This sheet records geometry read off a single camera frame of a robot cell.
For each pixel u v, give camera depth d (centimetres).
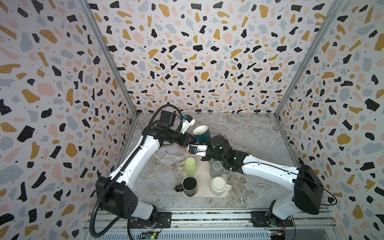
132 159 46
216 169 81
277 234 72
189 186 76
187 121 68
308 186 43
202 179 89
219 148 57
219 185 78
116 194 39
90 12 71
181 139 67
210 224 73
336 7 71
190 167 83
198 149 64
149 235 70
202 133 73
